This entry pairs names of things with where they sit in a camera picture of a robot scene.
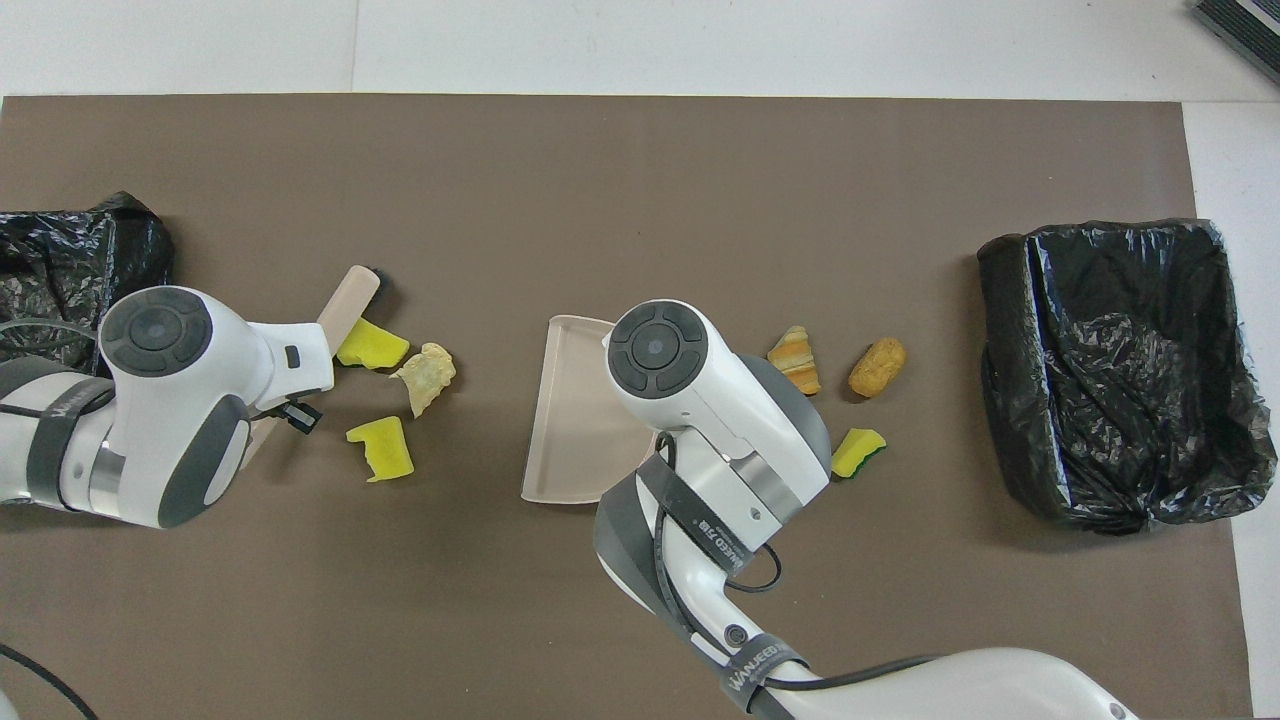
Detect yellow sponge piece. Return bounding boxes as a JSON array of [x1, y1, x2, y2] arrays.
[[335, 317, 411, 371], [346, 416, 415, 484]]

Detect beige brush black bristles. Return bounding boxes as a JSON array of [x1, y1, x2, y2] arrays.
[[245, 264, 393, 469]]

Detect beige plastic dustpan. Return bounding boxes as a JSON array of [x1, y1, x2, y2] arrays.
[[521, 315, 661, 505]]

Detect striped bread slice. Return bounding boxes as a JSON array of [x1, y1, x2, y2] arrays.
[[767, 325, 823, 396]]

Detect small yellow green sponge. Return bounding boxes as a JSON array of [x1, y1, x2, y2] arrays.
[[830, 428, 888, 478]]

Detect golden brown bread roll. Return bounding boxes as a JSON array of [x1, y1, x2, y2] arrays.
[[848, 337, 909, 399]]

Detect bin with black bag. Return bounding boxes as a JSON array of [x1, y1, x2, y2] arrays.
[[977, 219, 1278, 535], [0, 192, 176, 376]]

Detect brown paper table mat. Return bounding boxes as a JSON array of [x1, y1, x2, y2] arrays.
[[0, 95, 1254, 720]]

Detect dark slatted vent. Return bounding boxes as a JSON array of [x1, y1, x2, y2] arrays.
[[1188, 0, 1280, 87]]

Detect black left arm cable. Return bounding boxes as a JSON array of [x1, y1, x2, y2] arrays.
[[0, 318, 101, 720]]

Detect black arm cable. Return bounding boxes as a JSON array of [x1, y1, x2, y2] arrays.
[[652, 432, 943, 693], [0, 318, 101, 720]]

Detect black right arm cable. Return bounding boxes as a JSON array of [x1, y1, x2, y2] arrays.
[[652, 432, 943, 693]]

